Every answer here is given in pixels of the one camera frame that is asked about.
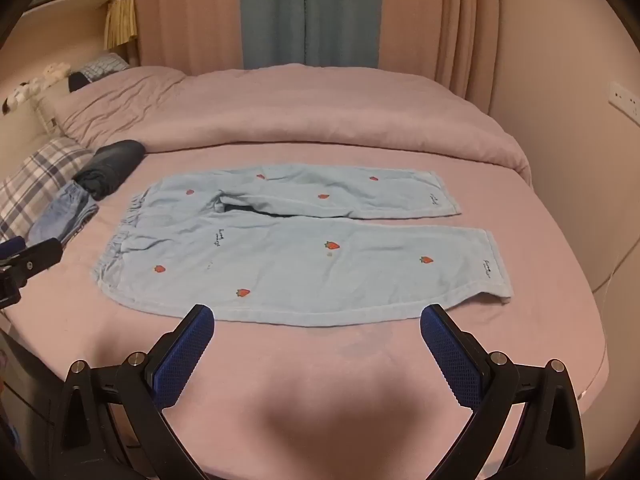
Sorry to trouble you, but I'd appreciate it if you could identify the thin cable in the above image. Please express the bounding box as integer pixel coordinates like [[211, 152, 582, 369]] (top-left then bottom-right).
[[590, 247, 637, 297]]

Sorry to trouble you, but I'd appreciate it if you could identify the plaid pillow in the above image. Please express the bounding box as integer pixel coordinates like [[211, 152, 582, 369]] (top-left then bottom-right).
[[0, 137, 96, 242]]

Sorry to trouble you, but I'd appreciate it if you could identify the pink curtain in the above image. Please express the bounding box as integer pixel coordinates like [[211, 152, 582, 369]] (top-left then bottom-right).
[[377, 0, 501, 102], [135, 0, 246, 77]]

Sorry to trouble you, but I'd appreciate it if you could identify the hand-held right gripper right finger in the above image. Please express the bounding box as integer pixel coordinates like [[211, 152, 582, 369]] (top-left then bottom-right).
[[419, 304, 587, 480]]

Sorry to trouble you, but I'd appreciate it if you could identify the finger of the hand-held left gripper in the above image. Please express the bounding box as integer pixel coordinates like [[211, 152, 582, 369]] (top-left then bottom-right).
[[0, 236, 64, 283]]

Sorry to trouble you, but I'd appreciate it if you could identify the pink pillow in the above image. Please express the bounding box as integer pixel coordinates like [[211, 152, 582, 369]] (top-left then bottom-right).
[[52, 66, 188, 153]]

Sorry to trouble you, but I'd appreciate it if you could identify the teal curtain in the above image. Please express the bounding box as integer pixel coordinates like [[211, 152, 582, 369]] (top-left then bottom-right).
[[239, 0, 382, 69]]

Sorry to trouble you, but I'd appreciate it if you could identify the white wall socket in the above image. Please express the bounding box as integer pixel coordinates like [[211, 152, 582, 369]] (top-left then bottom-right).
[[607, 81, 640, 124]]

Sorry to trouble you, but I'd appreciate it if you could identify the black and white plush toy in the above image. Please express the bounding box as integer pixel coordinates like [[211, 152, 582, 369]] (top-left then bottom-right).
[[1, 79, 42, 114]]

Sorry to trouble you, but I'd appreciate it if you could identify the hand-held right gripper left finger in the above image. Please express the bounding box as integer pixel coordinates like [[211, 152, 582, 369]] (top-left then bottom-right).
[[52, 304, 216, 480]]

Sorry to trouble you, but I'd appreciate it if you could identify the cream headboard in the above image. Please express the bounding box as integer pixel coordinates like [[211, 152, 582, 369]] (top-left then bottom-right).
[[0, 77, 68, 183]]

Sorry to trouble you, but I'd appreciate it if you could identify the light blue denim garment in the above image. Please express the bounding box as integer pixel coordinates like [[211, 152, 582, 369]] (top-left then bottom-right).
[[90, 164, 515, 328]]

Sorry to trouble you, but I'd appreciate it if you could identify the dark folded garment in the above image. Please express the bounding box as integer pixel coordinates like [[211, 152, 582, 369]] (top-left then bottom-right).
[[72, 140, 147, 200]]

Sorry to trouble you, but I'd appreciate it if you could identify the blue checked cushion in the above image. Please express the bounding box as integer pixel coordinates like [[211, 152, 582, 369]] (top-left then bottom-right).
[[80, 52, 132, 83]]

